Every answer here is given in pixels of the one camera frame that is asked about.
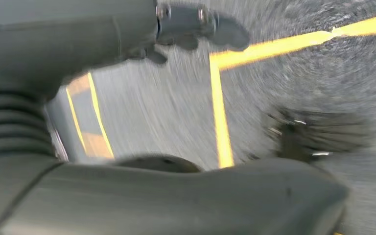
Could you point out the black round joint cover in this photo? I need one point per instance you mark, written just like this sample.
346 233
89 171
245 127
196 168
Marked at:
158 163

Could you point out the black robot foot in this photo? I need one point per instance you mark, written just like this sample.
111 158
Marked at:
317 136

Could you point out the yellow floor tape square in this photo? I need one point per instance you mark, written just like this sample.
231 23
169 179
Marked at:
222 129
98 146

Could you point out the ribbed grey left arm sleeve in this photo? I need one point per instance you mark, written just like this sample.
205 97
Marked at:
9 126

